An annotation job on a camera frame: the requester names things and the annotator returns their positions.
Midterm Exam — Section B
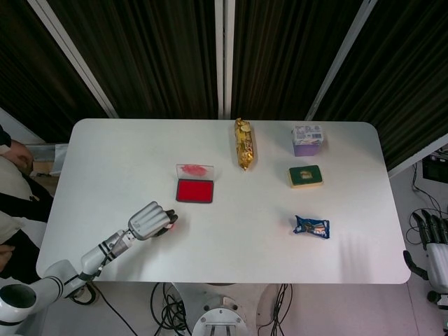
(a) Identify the green yellow sponge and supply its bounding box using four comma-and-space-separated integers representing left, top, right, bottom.
288, 164, 323, 190

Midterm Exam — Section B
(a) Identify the white frame floor rail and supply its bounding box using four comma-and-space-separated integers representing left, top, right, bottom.
387, 141, 448, 176
0, 106, 46, 144

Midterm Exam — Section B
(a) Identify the white blue soap box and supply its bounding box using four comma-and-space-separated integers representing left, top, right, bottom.
290, 123, 323, 146

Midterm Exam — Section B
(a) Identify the black floor cable bundle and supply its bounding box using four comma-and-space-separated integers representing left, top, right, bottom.
402, 163, 448, 246
257, 283, 293, 336
150, 282, 193, 336

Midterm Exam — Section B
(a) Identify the dark pleated curtain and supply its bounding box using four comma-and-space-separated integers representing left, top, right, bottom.
0, 0, 448, 172

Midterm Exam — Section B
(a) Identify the red ink pad case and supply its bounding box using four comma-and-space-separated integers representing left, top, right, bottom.
175, 162, 215, 204

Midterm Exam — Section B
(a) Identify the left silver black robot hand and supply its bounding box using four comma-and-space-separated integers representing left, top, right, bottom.
126, 201, 180, 242

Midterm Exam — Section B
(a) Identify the white slanted frame post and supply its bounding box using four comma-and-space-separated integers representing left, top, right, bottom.
27, 0, 118, 119
304, 0, 377, 122

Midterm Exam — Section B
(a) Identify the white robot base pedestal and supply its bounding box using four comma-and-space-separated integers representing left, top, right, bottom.
173, 282, 274, 336

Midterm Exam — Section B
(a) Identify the white upright frame post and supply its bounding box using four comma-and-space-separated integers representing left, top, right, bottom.
213, 0, 236, 120

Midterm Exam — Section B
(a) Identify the gold foil snack package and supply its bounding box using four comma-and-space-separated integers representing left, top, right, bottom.
233, 118, 259, 172

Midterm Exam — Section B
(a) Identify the blue cookie packet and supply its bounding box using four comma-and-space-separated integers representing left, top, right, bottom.
292, 214, 331, 240

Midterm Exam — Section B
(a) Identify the person in dark clothing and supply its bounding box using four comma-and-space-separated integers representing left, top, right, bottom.
0, 124, 53, 281

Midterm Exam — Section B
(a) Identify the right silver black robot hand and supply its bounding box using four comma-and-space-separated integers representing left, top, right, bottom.
402, 208, 448, 292

